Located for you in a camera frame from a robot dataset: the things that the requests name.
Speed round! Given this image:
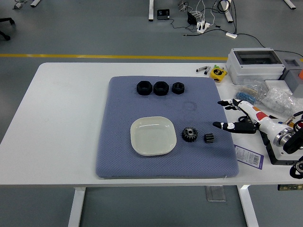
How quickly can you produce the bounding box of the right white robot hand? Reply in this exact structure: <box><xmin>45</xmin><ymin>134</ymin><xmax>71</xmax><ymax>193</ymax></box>
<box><xmin>212</xmin><ymin>98</ymin><xmax>287</xmax><ymax>140</ymax></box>

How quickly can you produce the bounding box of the large black spur gear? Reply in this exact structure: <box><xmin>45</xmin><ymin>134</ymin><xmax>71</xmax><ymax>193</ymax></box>
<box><xmin>181</xmin><ymin>126</ymin><xmax>198</xmax><ymax>143</ymax></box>

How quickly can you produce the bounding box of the flat white box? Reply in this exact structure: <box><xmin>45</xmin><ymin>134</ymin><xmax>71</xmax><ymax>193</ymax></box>
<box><xmin>264</xmin><ymin>79</ymin><xmax>291</xmax><ymax>92</ymax></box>

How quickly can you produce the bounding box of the grey box with orange part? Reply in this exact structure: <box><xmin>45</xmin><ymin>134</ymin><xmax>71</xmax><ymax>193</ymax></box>
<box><xmin>279</xmin><ymin>58</ymin><xmax>303</xmax><ymax>96</ymax></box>

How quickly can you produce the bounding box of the small black hex nut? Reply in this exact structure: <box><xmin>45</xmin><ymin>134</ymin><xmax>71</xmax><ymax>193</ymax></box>
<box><xmin>171</xmin><ymin>82</ymin><xmax>185</xmax><ymax>95</ymax></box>

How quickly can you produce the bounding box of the large black hex nut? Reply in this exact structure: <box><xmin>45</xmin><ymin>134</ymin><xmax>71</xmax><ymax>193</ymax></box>
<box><xmin>136</xmin><ymin>80</ymin><xmax>152</xmax><ymax>96</ymax></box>
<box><xmin>153</xmin><ymin>81</ymin><xmax>169</xmax><ymax>96</ymax></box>

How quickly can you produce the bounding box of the clear bag of plastic parts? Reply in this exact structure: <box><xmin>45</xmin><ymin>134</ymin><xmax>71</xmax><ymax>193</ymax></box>
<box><xmin>260</xmin><ymin>86</ymin><xmax>303</xmax><ymax>118</ymax></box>

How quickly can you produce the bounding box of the blue resistor strip roll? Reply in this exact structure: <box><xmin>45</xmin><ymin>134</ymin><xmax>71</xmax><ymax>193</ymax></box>
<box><xmin>234</xmin><ymin>90</ymin><xmax>258</xmax><ymax>105</ymax></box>

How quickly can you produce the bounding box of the clear bag of small parts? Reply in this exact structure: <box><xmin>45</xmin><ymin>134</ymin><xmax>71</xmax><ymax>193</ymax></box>
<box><xmin>241</xmin><ymin>77</ymin><xmax>264</xmax><ymax>90</ymax></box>

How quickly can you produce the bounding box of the purple and white card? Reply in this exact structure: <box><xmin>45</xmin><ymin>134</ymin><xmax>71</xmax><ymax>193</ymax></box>
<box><xmin>234</xmin><ymin>144</ymin><xmax>264</xmax><ymax>170</ymax></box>

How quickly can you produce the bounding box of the yellow tape measure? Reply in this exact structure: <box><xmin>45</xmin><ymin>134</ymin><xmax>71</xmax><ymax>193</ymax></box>
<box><xmin>210</xmin><ymin>68</ymin><xmax>227</xmax><ymax>82</ymax></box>

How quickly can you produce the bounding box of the white table leg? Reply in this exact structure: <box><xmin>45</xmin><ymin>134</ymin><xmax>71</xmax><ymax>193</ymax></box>
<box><xmin>68</xmin><ymin>186</ymin><xmax>86</xmax><ymax>227</ymax></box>
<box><xmin>237</xmin><ymin>184</ymin><xmax>260</xmax><ymax>227</ymax></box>

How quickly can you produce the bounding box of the clear plastic floor holder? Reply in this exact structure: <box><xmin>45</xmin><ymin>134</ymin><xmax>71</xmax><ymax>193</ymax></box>
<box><xmin>205</xmin><ymin>186</ymin><xmax>227</xmax><ymax>202</ymax></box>

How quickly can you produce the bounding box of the white power strip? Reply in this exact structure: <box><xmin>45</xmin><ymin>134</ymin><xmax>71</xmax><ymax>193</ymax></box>
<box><xmin>196</xmin><ymin>21</ymin><xmax>211</xmax><ymax>33</ymax></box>

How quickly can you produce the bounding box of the white background desk leg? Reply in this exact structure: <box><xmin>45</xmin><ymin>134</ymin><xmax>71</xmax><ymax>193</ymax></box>
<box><xmin>148</xmin><ymin>0</ymin><xmax>155</xmax><ymax>22</ymax></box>
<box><xmin>223</xmin><ymin>0</ymin><xmax>234</xmax><ymax>24</ymax></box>

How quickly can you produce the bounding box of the white square plate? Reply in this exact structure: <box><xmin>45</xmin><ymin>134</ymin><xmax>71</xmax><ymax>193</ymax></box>
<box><xmin>130</xmin><ymin>115</ymin><xmax>178</xmax><ymax>157</ymax></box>

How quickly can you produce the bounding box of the black power adapter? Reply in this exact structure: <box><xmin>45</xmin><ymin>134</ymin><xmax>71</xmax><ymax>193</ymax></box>
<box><xmin>187</xmin><ymin>11</ymin><xmax>197</xmax><ymax>25</ymax></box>

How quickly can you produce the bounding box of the black handheld device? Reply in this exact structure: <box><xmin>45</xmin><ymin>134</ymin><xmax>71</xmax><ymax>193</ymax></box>
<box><xmin>157</xmin><ymin>9</ymin><xmax>170</xmax><ymax>21</ymax></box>

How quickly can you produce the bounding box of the blue-grey quilted mat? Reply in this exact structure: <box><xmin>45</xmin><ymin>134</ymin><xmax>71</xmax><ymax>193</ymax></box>
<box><xmin>95</xmin><ymin>75</ymin><xmax>240</xmax><ymax>179</ymax></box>

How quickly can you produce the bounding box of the black office chair base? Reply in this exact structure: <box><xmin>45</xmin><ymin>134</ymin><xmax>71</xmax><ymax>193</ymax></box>
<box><xmin>0</xmin><ymin>17</ymin><xmax>15</xmax><ymax>41</ymax></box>

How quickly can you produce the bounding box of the grey electrical enclosure box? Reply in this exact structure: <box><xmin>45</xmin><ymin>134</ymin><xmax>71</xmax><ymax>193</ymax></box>
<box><xmin>225</xmin><ymin>47</ymin><xmax>286</xmax><ymax>85</ymax></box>

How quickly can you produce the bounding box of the long black floor cable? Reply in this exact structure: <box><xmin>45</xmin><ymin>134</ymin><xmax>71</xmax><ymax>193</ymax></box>
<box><xmin>236</xmin><ymin>33</ymin><xmax>303</xmax><ymax>60</ymax></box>

